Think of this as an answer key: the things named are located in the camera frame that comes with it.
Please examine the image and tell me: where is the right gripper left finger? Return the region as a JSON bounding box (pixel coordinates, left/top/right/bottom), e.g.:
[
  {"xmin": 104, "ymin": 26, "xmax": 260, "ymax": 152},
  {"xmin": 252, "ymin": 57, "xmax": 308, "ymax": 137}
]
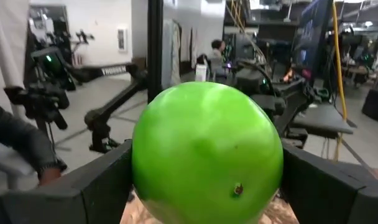
[{"xmin": 0, "ymin": 139, "xmax": 134, "ymax": 224}]

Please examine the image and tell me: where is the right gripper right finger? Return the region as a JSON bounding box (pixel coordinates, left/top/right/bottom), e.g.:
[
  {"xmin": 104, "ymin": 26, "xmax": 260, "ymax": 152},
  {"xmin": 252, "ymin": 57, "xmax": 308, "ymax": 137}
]
[{"xmin": 281, "ymin": 145, "xmax": 378, "ymax": 224}]

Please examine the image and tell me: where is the bright green apple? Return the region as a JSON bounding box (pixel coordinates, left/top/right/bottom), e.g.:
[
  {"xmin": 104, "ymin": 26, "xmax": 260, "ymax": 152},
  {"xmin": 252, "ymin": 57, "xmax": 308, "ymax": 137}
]
[{"xmin": 131, "ymin": 81, "xmax": 285, "ymax": 224}]

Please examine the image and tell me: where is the person's forearm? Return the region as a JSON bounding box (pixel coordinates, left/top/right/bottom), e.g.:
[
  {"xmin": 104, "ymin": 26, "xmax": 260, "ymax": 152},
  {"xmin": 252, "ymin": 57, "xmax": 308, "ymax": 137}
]
[{"xmin": 0, "ymin": 96, "xmax": 68, "ymax": 180}]

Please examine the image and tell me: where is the person's hand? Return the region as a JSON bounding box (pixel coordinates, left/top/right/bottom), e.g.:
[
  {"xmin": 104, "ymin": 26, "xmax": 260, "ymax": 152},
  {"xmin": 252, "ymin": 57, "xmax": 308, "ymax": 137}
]
[{"xmin": 39, "ymin": 167, "xmax": 62, "ymax": 187}]

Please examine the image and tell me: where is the grey desk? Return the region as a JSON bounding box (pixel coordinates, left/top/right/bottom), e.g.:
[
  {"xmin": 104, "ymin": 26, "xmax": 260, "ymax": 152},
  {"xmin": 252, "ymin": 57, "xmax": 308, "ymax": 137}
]
[{"xmin": 293, "ymin": 102, "xmax": 357, "ymax": 139}]

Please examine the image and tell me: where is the person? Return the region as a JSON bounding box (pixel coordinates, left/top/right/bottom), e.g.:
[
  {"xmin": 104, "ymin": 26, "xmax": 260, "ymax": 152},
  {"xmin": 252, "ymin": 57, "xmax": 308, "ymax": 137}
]
[{"xmin": 207, "ymin": 39, "xmax": 228, "ymax": 78}]

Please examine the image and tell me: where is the white box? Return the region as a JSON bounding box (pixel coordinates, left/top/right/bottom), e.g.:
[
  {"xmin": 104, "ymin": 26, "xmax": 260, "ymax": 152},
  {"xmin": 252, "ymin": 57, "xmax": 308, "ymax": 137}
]
[{"xmin": 195, "ymin": 63, "xmax": 208, "ymax": 82}]

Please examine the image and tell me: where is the dark computer monitor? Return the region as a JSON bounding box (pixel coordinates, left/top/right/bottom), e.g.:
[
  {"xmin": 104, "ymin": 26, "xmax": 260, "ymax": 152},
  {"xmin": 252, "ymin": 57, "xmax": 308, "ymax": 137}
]
[{"xmin": 296, "ymin": 0, "xmax": 333, "ymax": 74}]

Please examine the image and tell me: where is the black round ottoman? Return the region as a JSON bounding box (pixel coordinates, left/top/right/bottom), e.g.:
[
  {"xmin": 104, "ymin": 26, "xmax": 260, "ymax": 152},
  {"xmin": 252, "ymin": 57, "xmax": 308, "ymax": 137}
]
[{"xmin": 361, "ymin": 88, "xmax": 378, "ymax": 122}]

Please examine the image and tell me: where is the yellow hose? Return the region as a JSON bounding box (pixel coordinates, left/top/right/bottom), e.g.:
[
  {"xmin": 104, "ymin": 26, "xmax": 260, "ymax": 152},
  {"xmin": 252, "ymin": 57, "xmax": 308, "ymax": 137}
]
[{"xmin": 331, "ymin": 0, "xmax": 348, "ymax": 161}]

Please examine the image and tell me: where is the black aluminium rig frame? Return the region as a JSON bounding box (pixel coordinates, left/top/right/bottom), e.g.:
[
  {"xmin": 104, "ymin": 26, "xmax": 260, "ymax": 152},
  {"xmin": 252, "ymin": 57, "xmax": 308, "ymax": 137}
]
[{"xmin": 147, "ymin": 0, "xmax": 164, "ymax": 103}]

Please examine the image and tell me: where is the white wall frame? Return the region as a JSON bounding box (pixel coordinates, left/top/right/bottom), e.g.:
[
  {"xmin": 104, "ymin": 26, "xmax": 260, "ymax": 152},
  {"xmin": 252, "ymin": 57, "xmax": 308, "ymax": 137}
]
[{"xmin": 116, "ymin": 27, "xmax": 128, "ymax": 52}]

